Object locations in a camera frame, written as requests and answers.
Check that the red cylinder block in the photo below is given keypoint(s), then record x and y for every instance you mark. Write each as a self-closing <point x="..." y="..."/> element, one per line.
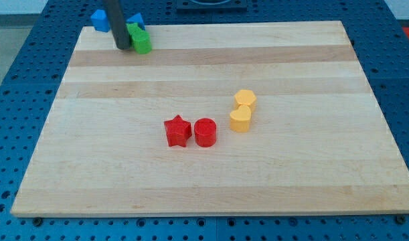
<point x="205" y="131"/>

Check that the red star block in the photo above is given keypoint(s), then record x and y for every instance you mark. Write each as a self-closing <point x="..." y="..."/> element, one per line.
<point x="178" y="131"/>

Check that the yellow heart block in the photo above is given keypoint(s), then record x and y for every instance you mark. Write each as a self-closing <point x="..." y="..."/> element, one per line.
<point x="240" y="119"/>

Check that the yellow hexagon block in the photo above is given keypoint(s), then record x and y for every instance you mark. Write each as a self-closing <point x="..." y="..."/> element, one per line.
<point x="245" y="97"/>

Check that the green block front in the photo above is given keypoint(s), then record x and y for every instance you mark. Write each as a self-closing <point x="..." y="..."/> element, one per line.
<point x="142" y="42"/>

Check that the green block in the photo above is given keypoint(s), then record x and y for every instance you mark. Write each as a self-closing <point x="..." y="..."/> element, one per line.
<point x="142" y="42"/>
<point x="133" y="28"/>

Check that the wooden board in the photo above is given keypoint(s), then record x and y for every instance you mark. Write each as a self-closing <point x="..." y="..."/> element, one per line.
<point x="318" y="143"/>

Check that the green block rear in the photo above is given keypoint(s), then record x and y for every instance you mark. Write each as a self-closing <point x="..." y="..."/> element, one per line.
<point x="133" y="28"/>

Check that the blue block right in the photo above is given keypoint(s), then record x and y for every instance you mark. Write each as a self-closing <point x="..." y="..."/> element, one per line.
<point x="137" y="18"/>

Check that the blue block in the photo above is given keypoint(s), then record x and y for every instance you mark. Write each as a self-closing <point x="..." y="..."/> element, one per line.
<point x="100" y="21"/>
<point x="137" y="18"/>

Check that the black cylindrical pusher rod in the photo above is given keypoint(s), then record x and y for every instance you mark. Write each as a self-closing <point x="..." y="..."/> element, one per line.
<point x="117" y="23"/>

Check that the blue block left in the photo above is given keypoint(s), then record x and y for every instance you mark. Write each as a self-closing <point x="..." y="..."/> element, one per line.
<point x="100" y="21"/>

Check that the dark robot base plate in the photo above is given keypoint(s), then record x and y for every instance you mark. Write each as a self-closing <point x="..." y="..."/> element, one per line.
<point x="210" y="5"/>

